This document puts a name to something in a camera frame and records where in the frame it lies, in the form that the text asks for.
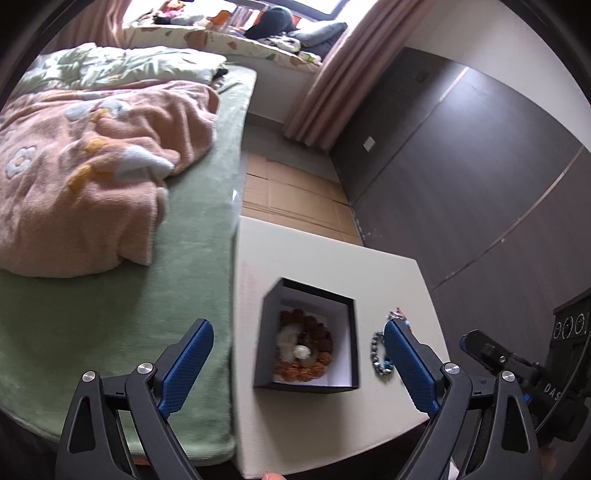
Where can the pink floral blanket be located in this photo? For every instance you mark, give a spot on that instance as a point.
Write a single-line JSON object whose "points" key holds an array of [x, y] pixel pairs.
{"points": [[92, 184]]}

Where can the pink curtain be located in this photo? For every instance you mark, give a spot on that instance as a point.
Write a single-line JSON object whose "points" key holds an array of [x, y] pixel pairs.
{"points": [[108, 21], [341, 74]]}

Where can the white table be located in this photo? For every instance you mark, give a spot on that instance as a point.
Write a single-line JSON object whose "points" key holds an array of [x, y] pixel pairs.
{"points": [[323, 258]]}

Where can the flattened cardboard sheet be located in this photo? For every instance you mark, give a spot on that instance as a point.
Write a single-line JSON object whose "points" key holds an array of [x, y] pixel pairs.
{"points": [[286, 194]]}

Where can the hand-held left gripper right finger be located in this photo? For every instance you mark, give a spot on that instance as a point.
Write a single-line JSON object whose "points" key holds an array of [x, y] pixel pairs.
{"points": [[411, 369]]}

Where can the plush toys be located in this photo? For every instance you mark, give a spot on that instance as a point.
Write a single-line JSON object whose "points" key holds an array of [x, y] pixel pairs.
{"points": [[178, 16]]}

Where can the floral window seat cushion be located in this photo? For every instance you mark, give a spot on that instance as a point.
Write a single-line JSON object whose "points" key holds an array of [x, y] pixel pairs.
{"points": [[231, 44]]}

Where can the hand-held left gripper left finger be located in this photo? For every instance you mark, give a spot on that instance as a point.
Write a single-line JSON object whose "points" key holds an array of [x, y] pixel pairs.
{"points": [[184, 364]]}

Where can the dark blue cushion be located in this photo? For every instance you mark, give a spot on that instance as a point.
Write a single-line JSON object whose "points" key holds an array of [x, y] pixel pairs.
{"points": [[272, 23]]}

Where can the white wall socket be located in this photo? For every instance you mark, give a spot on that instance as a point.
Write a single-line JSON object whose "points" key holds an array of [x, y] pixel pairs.
{"points": [[369, 144]]}

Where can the grey pillow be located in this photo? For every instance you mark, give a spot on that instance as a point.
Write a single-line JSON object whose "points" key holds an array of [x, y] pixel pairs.
{"points": [[318, 34]]}

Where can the black jewelry box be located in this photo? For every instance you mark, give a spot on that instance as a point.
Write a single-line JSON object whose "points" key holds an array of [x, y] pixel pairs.
{"points": [[272, 364]]}

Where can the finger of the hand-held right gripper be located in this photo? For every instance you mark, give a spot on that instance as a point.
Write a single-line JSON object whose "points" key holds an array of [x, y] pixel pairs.
{"points": [[487, 351]]}

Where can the black white patterned cushion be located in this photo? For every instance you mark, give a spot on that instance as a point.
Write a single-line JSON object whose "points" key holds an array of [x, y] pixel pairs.
{"points": [[284, 44]]}

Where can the green bed sheet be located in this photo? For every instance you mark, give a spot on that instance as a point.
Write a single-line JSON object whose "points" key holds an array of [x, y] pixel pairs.
{"points": [[194, 258]]}

